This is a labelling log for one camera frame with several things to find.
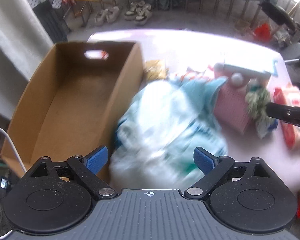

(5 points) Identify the green floral scrunchie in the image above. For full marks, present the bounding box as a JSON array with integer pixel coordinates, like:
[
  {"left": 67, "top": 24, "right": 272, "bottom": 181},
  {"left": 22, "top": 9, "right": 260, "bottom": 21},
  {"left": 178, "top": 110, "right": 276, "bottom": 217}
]
[{"left": 245, "top": 85, "right": 272, "bottom": 124}]

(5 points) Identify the pink knitted cloth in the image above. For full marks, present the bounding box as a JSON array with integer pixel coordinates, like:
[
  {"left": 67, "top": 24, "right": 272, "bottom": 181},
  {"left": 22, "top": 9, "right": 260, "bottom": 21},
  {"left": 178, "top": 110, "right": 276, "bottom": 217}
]
[{"left": 213, "top": 83, "right": 251, "bottom": 134}]

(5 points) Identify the light blue checkered towel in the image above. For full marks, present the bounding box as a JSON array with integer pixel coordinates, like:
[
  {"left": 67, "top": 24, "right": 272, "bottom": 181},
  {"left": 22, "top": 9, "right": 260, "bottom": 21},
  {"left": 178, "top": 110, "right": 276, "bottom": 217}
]
[{"left": 109, "top": 77, "right": 228, "bottom": 190}]

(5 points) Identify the red wet wipes pack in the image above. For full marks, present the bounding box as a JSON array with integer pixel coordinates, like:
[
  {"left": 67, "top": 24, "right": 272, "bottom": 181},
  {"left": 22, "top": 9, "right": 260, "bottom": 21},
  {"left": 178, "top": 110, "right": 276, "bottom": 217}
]
[{"left": 273, "top": 86, "right": 300, "bottom": 149}]

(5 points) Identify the brown cardboard box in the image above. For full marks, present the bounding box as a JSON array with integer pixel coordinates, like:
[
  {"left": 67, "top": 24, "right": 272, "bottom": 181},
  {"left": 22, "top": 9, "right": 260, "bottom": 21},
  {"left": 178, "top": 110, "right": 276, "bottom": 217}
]
[{"left": 1, "top": 41, "right": 143, "bottom": 177}]

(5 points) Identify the white tube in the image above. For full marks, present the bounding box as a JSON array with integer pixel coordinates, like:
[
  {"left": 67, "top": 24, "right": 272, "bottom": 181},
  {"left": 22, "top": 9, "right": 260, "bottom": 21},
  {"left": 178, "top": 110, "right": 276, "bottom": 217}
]
[{"left": 213, "top": 63, "right": 271, "bottom": 80}]

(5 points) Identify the pink patterned table mat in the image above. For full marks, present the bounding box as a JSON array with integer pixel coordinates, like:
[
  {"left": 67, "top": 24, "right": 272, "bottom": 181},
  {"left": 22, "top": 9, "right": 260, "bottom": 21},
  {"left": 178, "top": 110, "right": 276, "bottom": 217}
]
[{"left": 87, "top": 28, "right": 300, "bottom": 196}]

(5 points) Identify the white sneaker pair left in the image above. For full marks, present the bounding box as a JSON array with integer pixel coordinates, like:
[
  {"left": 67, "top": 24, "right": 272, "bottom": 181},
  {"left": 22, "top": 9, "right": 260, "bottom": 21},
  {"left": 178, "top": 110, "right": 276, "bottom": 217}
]
[{"left": 94, "top": 6, "right": 120, "bottom": 27}]

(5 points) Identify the brown white sneaker pair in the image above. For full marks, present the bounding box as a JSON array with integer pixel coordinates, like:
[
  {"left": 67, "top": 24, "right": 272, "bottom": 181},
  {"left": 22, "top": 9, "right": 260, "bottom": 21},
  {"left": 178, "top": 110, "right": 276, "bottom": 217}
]
[{"left": 124, "top": 0, "right": 153, "bottom": 26}]

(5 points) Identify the white cable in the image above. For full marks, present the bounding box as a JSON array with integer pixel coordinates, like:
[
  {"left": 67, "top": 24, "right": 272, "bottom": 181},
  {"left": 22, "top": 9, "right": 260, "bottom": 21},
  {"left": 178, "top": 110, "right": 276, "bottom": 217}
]
[{"left": 0, "top": 122, "right": 27, "bottom": 239}]

